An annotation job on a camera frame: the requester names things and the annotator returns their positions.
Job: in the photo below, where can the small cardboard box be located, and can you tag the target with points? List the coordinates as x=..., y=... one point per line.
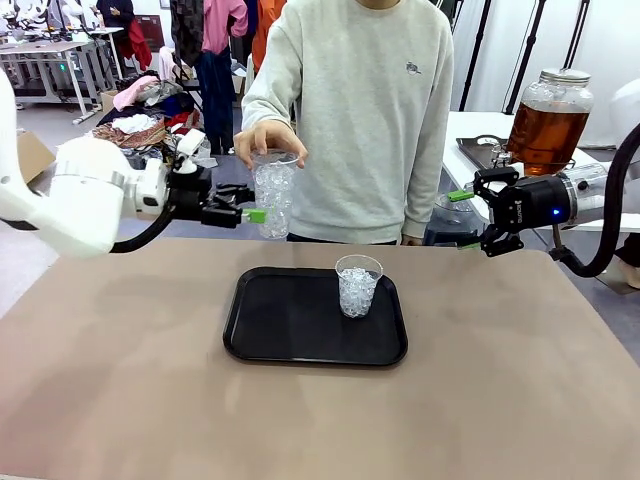
x=108, y=100

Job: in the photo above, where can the seated person's leg and shoe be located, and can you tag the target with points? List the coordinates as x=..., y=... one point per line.
x=631, y=272

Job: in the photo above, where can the person's right hand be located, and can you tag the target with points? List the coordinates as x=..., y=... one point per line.
x=272, y=135

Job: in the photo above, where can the dark patterned hanging garment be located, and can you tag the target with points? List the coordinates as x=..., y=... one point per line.
x=186, y=30

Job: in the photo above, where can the clear plastic cup with ice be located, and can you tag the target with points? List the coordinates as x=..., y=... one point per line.
x=272, y=200
x=357, y=295

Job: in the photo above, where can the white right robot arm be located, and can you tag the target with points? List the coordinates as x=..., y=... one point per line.
x=585, y=195

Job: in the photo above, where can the dark blue hanging trousers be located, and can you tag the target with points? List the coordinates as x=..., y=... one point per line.
x=215, y=100

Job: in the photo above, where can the person's left forearm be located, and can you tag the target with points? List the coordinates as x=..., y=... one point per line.
x=422, y=200

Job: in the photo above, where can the background person in dark top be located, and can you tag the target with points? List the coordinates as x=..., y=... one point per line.
x=117, y=10

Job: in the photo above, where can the dark metal tray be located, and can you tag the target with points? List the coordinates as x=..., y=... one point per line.
x=475, y=150

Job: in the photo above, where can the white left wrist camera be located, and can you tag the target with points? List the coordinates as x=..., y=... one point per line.
x=190, y=145

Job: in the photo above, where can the red hanging garment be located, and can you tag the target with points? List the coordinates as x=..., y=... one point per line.
x=137, y=45

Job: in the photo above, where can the large cardboard box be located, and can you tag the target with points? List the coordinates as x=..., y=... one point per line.
x=32, y=155

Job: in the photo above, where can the person's left hand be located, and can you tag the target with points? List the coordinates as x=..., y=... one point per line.
x=411, y=241

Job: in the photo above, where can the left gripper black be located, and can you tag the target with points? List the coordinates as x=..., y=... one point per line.
x=190, y=195

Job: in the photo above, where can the white background desk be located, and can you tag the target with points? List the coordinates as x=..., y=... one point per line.
x=45, y=47

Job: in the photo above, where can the glass tea drink dispenser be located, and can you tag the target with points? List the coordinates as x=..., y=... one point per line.
x=545, y=130

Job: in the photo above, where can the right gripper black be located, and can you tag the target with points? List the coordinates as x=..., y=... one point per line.
x=535, y=205

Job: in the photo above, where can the pile of mixed clothes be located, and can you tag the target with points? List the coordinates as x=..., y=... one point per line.
x=135, y=125

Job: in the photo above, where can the person in grey sweatshirt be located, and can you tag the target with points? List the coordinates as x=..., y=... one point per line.
x=360, y=125

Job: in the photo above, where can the clear plastic bag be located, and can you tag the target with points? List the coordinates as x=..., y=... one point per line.
x=447, y=215

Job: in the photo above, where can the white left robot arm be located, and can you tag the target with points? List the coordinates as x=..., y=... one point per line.
x=85, y=200

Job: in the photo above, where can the person's right forearm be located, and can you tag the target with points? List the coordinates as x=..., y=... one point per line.
x=260, y=112

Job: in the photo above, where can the black plastic tray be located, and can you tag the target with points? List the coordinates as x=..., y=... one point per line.
x=290, y=325

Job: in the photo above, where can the black light stand pole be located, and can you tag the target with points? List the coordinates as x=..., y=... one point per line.
x=576, y=35
x=525, y=55
x=477, y=55

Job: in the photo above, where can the pink hanging garment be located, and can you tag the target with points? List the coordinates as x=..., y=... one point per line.
x=222, y=25

